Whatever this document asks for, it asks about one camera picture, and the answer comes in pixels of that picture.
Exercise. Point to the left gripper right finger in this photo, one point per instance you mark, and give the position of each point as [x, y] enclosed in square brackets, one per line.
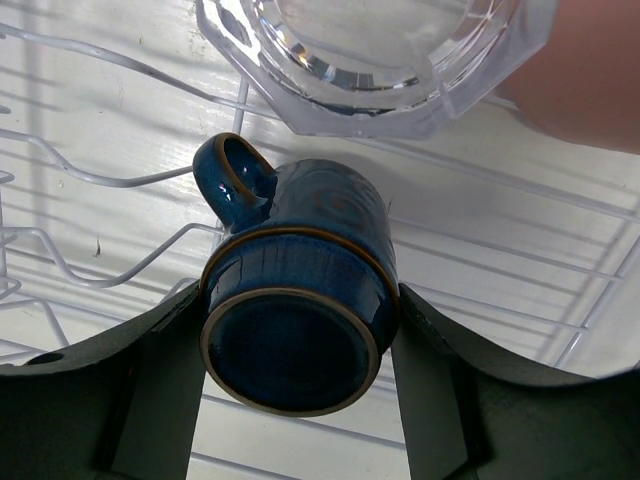
[471, 409]

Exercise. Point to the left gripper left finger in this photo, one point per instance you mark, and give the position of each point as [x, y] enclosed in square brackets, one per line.
[122, 404]

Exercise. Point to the small black mug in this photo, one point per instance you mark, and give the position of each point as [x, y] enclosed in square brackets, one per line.
[301, 297]

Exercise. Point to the pink plastic cup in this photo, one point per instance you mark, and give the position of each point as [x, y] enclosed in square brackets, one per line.
[582, 87]

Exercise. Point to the large clear faceted glass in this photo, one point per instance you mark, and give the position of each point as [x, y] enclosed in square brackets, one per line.
[374, 69]

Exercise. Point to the white wire dish rack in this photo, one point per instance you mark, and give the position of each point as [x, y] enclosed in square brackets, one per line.
[530, 242]

